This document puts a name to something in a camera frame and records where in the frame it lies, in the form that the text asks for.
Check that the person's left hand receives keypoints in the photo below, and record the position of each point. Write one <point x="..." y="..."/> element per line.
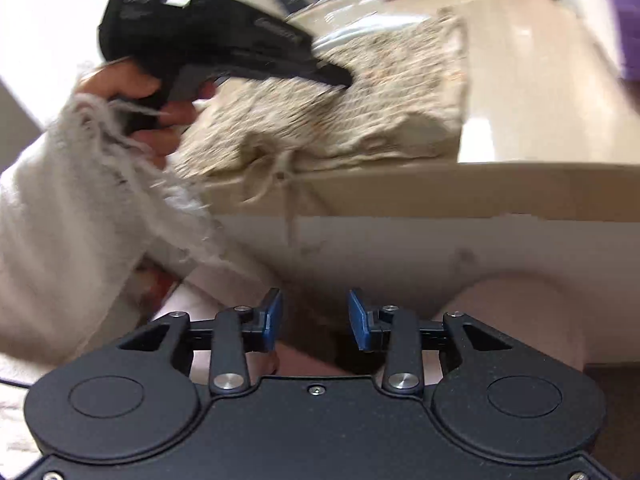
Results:
<point x="125" y="80"/>

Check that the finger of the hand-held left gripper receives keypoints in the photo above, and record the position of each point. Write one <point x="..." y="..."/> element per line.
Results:
<point x="335" y="76"/>

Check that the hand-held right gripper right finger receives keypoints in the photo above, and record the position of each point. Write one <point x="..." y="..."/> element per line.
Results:
<point x="359" y="324"/>

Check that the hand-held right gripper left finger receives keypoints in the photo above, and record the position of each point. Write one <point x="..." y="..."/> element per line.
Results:
<point x="272" y="320"/>

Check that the beige floral cloth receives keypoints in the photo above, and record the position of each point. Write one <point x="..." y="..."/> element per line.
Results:
<point x="380" y="90"/>

